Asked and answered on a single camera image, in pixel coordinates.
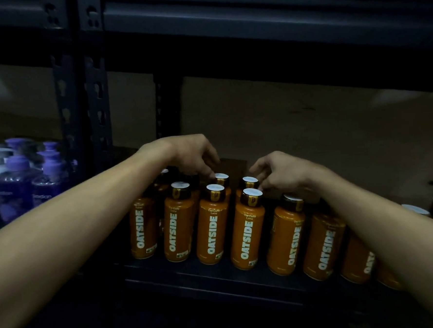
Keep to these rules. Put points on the person's left forearm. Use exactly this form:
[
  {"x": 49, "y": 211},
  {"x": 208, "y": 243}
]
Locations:
[{"x": 66, "y": 229}]

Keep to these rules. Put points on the person's right hand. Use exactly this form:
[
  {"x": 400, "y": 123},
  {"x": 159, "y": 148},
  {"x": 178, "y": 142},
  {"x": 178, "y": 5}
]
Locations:
[{"x": 294, "y": 173}]

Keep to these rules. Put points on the person's right fingers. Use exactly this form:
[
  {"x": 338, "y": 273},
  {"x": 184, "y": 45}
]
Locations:
[{"x": 262, "y": 166}]

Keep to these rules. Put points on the person's right forearm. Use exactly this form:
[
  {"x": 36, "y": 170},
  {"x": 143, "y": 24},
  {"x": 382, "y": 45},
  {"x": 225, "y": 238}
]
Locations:
[{"x": 397, "y": 242}]

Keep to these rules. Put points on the person's left hand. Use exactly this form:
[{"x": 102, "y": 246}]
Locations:
[{"x": 181, "y": 151}]

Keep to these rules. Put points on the person's left fingers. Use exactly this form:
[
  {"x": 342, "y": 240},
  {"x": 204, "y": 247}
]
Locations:
[{"x": 205, "y": 166}]

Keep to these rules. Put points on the rows of orange drink bottles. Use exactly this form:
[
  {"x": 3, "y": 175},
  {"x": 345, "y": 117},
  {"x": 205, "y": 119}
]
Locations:
[{"x": 211, "y": 235}]

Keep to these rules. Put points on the purple bottle with purple cap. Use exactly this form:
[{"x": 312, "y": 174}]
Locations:
[
  {"x": 16, "y": 143},
  {"x": 15, "y": 192},
  {"x": 49, "y": 185},
  {"x": 50, "y": 146}
]

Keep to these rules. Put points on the dark metal shelving rack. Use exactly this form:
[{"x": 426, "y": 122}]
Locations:
[
  {"x": 65, "y": 87},
  {"x": 266, "y": 27}
]

